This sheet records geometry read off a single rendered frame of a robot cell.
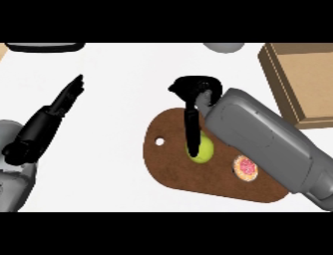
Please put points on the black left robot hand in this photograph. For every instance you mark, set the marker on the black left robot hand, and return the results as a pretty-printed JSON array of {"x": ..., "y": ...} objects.
[{"x": 37, "y": 129}]

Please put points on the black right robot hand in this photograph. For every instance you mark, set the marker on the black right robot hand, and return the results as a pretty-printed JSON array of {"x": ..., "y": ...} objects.
[{"x": 192, "y": 99}]

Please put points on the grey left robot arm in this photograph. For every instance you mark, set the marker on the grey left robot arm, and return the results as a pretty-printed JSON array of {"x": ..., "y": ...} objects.
[{"x": 0, "y": 172}]

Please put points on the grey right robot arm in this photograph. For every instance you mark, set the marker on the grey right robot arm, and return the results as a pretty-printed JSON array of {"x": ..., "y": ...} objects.
[{"x": 272, "y": 146}]

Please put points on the brown wooden cutting board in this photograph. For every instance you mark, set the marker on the brown wooden cutting board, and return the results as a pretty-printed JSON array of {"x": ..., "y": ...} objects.
[{"x": 188, "y": 172}]

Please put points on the cardboard box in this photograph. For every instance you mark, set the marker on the cardboard box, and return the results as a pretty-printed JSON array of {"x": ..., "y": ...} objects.
[{"x": 316, "y": 83}]

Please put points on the grey round object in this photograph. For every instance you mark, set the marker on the grey round object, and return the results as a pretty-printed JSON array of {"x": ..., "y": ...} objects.
[{"x": 223, "y": 47}]

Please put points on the pink grapefruit half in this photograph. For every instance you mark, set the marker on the pink grapefruit half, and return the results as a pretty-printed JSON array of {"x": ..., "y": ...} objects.
[{"x": 245, "y": 168}]

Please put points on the black flat appliance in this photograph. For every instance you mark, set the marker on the black flat appliance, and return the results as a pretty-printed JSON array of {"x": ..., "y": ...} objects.
[{"x": 44, "y": 47}]

